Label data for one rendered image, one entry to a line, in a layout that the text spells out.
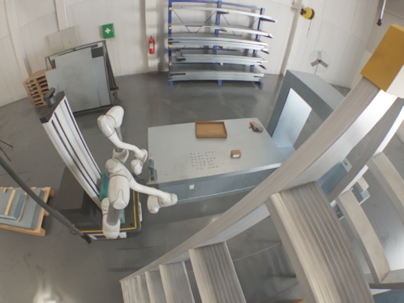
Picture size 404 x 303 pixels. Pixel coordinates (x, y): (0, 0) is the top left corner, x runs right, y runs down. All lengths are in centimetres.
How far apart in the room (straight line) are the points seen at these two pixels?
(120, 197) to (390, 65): 117
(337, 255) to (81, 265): 262
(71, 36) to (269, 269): 705
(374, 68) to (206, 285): 41
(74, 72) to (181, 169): 322
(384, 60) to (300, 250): 20
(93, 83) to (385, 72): 417
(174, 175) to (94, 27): 538
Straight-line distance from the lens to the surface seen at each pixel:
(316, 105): 225
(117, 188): 115
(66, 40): 640
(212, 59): 526
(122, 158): 209
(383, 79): 19
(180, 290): 59
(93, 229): 232
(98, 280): 253
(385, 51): 21
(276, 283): 251
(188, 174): 200
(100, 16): 624
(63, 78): 443
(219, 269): 38
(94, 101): 427
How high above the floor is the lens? 227
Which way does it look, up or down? 47 degrees down
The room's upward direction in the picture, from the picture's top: 5 degrees clockwise
